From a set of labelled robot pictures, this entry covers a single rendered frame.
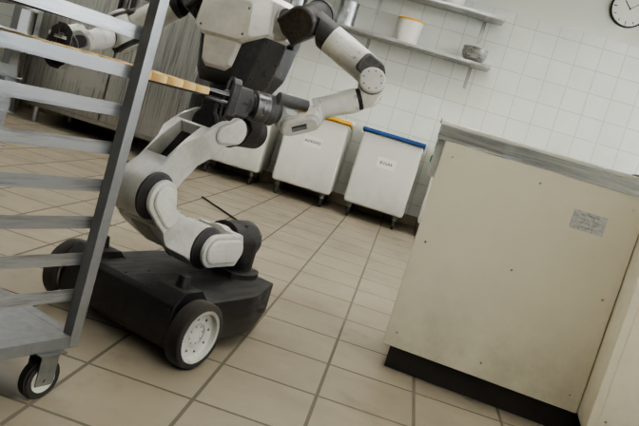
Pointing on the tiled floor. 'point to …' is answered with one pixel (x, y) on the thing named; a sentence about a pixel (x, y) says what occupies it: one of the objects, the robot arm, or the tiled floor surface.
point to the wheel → (34, 380)
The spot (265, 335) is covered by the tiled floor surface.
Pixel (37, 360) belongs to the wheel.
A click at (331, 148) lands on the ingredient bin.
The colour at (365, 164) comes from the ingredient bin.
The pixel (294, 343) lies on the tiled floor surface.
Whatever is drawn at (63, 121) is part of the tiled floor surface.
